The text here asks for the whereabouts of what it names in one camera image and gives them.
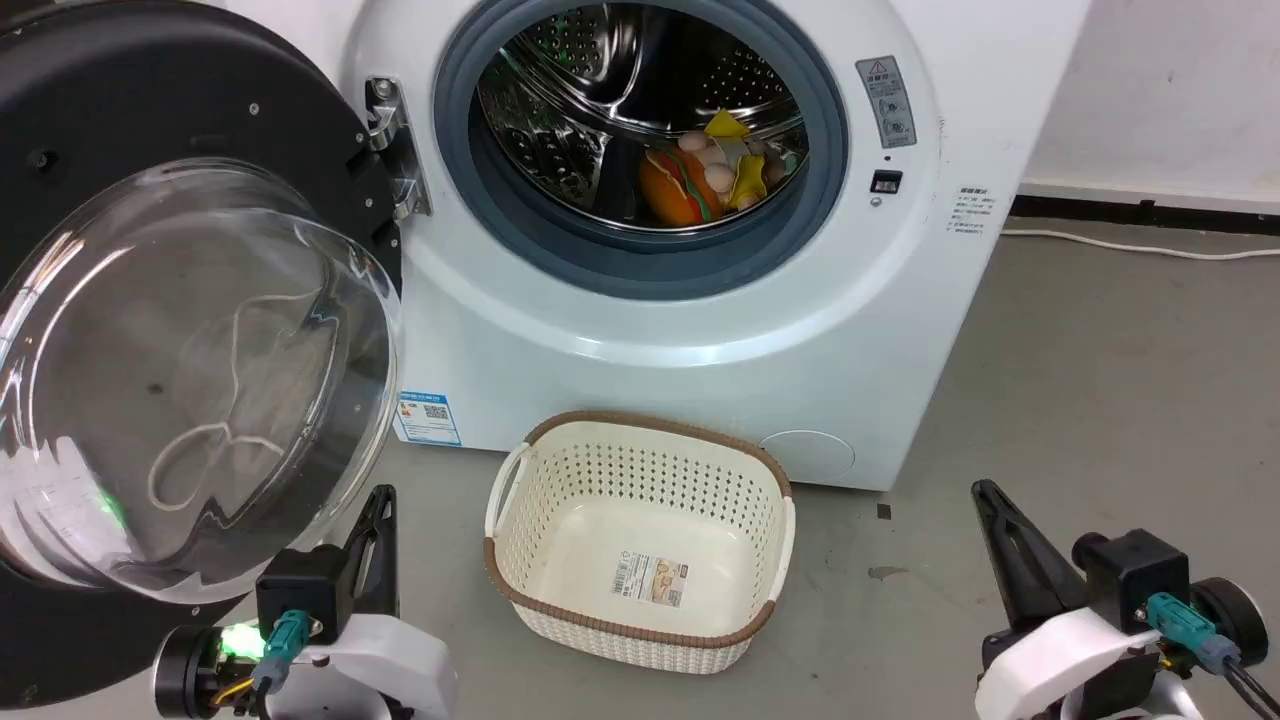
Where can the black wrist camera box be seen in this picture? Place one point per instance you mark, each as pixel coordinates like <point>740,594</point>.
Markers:
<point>1135,575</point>
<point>300,590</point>

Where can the white front-load washing machine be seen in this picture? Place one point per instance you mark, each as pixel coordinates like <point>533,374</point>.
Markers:
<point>700,380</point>

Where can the black washer door, glass bowl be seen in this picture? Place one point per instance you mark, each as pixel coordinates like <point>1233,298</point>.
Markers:
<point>150,100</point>

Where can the round white filter cover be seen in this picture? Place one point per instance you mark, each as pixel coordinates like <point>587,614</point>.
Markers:
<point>808,458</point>

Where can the blue energy label sticker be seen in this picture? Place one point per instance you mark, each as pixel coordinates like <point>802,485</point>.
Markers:
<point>430,418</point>

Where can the grey warning sticker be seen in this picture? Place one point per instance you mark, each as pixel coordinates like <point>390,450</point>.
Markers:
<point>886,100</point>

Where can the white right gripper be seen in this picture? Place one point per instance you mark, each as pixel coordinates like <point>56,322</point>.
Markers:
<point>1060,670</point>

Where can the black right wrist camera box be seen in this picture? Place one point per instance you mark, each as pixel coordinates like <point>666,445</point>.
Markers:
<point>1135,575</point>

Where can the black baseboard strip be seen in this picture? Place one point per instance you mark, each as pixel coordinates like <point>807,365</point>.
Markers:
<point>1150,213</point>

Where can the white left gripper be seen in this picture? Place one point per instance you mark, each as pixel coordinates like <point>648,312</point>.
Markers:
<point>390,670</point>

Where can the cream laundry basket, brown rim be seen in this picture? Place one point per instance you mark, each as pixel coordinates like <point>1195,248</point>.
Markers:
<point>600,540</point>

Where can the paper product label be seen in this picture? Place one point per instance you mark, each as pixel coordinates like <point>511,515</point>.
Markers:
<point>652,580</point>

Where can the yellow and cream plush doll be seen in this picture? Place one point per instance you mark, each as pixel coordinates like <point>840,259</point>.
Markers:
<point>742,180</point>

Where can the burger plush toy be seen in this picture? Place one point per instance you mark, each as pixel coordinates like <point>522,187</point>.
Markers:
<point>675,190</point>

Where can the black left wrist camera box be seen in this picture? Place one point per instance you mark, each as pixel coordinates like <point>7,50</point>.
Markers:
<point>300,590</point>

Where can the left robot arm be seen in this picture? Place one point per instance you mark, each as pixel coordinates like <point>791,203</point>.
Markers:
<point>185,675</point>

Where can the stainless steel washer drum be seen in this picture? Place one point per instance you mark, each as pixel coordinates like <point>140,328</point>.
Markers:
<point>600,60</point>

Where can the metal door hinge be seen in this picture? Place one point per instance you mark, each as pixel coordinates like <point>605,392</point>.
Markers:
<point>386,112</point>

